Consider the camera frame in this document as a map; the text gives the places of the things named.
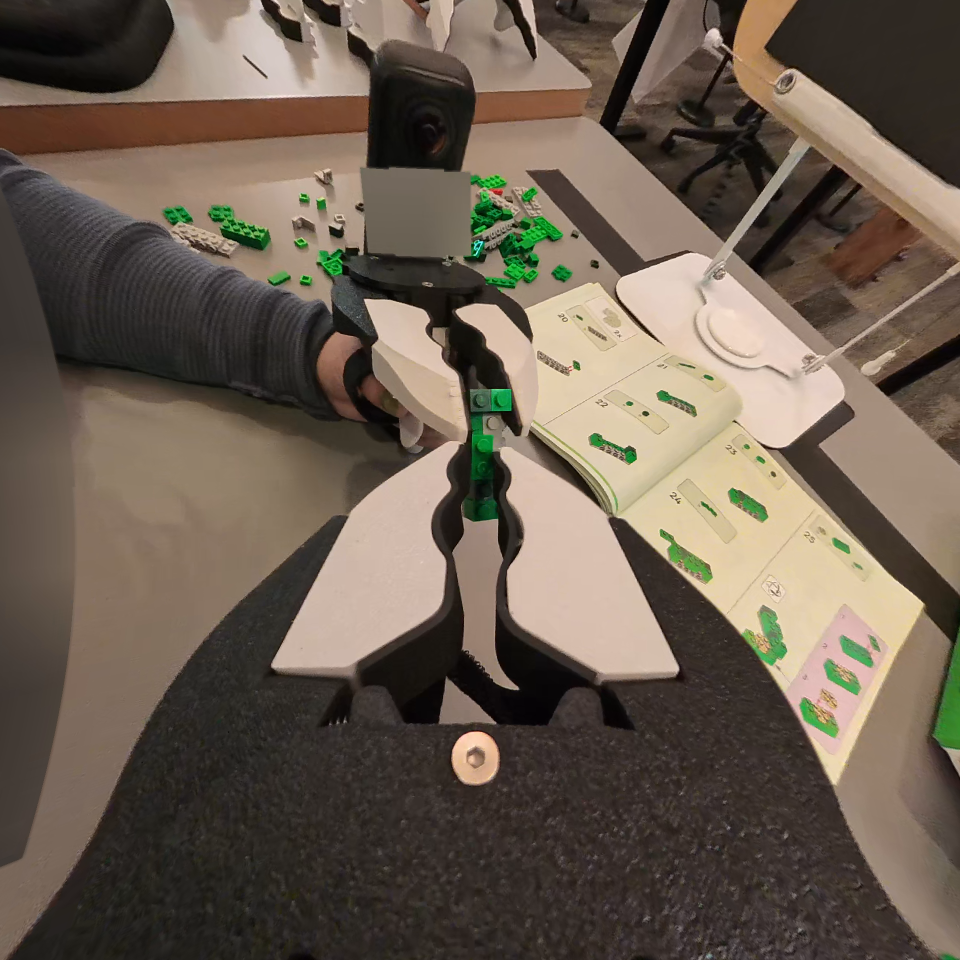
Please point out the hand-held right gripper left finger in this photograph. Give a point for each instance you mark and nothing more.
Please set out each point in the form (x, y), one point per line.
(375, 570)

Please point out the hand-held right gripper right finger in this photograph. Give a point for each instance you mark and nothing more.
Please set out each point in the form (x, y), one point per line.
(577, 585)

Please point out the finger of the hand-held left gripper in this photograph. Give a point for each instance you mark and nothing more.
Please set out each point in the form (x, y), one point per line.
(510, 352)
(409, 367)

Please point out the green toy brick assembly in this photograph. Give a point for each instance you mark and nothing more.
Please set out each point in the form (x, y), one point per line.
(484, 457)

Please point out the person's left forearm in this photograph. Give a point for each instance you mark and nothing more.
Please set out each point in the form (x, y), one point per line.
(150, 300)

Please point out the grey desk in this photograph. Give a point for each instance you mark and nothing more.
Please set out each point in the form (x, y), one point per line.
(187, 480)

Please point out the person's left hand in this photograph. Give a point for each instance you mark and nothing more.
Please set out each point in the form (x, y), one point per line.
(337, 375)

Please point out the white and black plastic parts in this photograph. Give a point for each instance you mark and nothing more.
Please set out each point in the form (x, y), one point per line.
(442, 19)

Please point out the pile of loose toy bricks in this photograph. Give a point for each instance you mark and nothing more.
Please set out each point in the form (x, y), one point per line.
(517, 232)

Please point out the brick instruction booklet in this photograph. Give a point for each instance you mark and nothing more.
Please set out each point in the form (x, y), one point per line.
(675, 480)

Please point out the thin black stick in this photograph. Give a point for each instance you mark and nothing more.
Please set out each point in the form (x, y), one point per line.
(255, 66)

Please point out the white metal stand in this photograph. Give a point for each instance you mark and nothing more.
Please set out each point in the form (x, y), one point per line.
(675, 307)

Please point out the wood edged table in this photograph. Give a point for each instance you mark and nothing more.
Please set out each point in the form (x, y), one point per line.
(225, 97)

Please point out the white hanging sheet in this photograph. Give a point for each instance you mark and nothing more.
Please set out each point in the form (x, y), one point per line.
(660, 45)

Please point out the black office chair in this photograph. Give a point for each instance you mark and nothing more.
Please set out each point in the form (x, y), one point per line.
(720, 127)

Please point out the black padded bag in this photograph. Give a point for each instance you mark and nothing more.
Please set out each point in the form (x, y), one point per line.
(75, 41)

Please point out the green cardboard box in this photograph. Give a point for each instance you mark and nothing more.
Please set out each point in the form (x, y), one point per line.
(946, 697)

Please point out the beige framed panel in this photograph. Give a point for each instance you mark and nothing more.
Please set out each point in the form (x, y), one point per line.
(825, 97)

